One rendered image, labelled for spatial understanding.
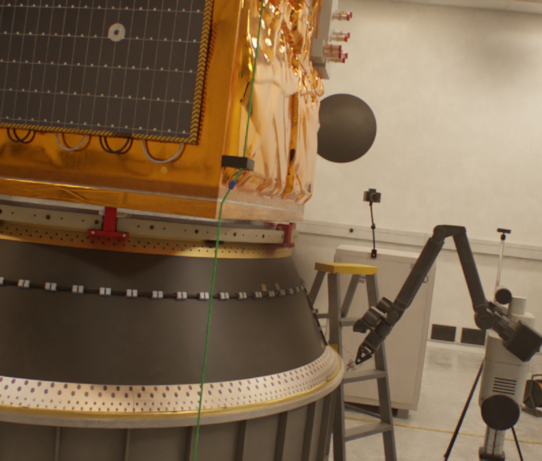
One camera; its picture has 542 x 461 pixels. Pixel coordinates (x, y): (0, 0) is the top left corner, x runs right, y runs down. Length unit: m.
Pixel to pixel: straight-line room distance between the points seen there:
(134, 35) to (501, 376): 1.94
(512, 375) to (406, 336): 3.26
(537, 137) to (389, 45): 2.67
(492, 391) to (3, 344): 1.90
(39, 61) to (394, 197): 8.36
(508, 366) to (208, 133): 1.65
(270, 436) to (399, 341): 3.88
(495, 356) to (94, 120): 1.84
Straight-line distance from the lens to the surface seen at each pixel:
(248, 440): 2.13
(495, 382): 2.80
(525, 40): 10.54
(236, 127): 1.74
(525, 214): 10.16
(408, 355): 6.01
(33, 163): 1.91
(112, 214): 1.98
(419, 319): 5.96
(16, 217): 2.05
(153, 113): 1.72
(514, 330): 2.60
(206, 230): 2.10
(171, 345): 1.98
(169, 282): 2.04
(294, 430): 2.32
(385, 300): 3.08
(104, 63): 1.80
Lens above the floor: 1.78
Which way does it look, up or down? 2 degrees down
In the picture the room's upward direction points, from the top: 6 degrees clockwise
